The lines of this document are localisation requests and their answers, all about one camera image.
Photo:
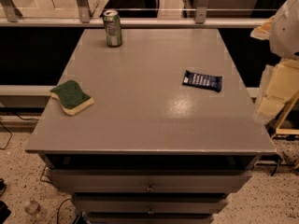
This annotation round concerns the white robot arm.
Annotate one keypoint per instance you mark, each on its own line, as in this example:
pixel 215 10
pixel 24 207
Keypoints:
pixel 284 34

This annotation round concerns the clear plastic water bottle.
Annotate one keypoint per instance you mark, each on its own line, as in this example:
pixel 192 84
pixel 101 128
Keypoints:
pixel 34 209

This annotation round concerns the dark blue rxbar wrapper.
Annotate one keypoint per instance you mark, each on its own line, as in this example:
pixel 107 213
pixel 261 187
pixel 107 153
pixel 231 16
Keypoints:
pixel 202 81

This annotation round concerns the middle grey drawer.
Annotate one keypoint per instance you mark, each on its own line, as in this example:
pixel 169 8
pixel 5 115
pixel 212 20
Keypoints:
pixel 150 204

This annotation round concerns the grey drawer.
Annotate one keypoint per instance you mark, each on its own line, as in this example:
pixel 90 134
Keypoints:
pixel 142 181
pixel 150 204

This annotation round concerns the top grey drawer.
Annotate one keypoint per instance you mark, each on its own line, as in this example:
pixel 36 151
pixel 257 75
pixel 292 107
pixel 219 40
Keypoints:
pixel 142 181

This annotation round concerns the grey metal railing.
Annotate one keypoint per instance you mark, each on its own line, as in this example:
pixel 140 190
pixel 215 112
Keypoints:
pixel 170 14

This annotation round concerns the green soda can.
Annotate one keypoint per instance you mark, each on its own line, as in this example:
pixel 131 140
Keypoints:
pixel 112 23

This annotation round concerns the green and yellow sponge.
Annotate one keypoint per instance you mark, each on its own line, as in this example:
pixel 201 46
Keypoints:
pixel 71 97

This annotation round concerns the yellow wooden frame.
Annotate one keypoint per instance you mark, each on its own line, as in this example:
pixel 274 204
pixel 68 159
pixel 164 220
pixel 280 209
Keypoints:
pixel 278 130

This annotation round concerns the grey drawer cabinet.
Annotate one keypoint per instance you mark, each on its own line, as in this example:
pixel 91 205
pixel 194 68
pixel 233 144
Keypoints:
pixel 144 118

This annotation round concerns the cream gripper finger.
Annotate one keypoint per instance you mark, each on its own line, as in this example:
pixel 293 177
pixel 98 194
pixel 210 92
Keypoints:
pixel 278 85
pixel 262 32

